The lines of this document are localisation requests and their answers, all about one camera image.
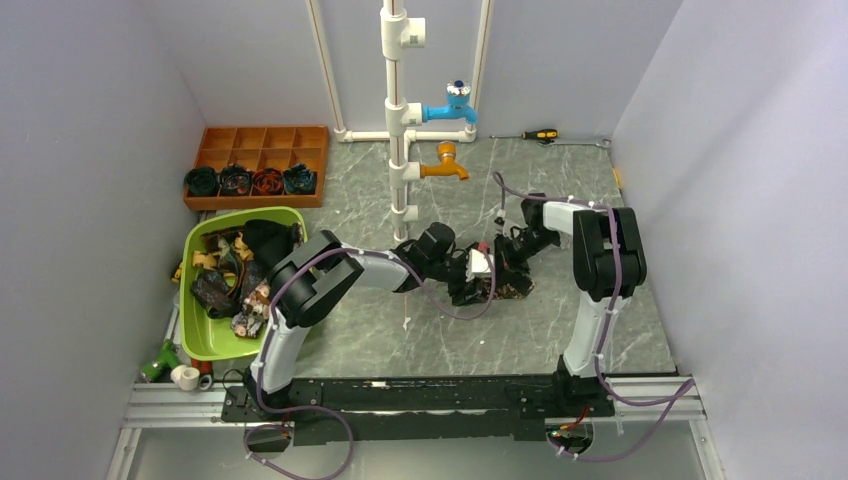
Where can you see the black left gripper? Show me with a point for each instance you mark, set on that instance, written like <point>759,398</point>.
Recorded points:
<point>459,295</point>

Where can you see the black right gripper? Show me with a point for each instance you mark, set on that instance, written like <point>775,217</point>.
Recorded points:
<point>507,270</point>

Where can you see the brown floral tie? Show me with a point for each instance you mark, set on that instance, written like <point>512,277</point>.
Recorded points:
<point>511,285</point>

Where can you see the orange wooden compartment tray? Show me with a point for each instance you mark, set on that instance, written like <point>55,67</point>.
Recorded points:
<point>259,147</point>

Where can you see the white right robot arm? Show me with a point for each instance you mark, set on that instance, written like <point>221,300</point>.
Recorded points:
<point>608,265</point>

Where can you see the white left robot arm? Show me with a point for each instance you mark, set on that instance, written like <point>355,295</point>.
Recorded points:
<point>307,284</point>

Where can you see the pile of floral ties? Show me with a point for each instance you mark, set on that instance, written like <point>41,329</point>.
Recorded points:
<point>232,281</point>

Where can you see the orange plastic faucet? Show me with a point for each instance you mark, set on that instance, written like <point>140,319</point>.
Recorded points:
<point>447,163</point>

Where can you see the yellow black screwdriver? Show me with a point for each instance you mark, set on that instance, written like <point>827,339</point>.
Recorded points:
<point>542,135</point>

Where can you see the silver wrench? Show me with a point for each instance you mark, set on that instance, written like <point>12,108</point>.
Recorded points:
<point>602,143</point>

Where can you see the blue plastic faucet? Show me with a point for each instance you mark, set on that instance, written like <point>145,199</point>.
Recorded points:
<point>458,96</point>

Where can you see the teal black rolled tie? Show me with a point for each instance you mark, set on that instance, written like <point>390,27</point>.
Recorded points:
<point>299,180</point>

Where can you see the red black rolled tie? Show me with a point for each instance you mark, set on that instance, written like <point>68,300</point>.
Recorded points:
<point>268,182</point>

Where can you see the white PVC pipe assembly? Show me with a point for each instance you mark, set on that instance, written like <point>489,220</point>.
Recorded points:
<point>399,33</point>

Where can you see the green plastic basin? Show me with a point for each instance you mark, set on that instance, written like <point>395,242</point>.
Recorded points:
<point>202,337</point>

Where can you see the dark green rolled tie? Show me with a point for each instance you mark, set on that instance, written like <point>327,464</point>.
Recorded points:
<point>202,182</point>

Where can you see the green plastic faucet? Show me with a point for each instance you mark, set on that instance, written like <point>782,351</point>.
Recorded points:
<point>166,359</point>

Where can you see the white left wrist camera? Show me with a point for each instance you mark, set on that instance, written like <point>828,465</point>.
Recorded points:
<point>479,264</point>

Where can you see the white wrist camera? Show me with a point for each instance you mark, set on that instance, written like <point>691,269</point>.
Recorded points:
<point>479,264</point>
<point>500,218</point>

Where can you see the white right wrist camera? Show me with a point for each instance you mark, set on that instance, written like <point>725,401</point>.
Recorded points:
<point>500,218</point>

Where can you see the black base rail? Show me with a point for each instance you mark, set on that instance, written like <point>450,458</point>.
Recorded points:
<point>333,426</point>

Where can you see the yellow black tool handle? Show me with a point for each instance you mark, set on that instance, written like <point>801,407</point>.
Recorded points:
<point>177,273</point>

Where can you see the aluminium frame rail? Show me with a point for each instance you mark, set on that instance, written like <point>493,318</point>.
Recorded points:
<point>172,404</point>

